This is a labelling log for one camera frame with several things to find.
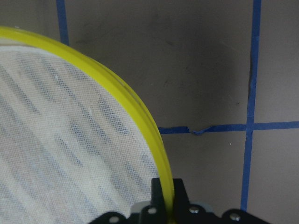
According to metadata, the white steamer cloth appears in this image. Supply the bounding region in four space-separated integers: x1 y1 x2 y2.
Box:
0 45 159 224

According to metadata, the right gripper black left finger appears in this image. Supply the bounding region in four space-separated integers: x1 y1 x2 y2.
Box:
151 178 165 207

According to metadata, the yellow bamboo steamer top layer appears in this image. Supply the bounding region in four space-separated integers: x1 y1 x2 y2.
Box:
0 26 175 220

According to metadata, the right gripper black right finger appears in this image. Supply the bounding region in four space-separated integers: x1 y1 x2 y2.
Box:
173 178 190 207

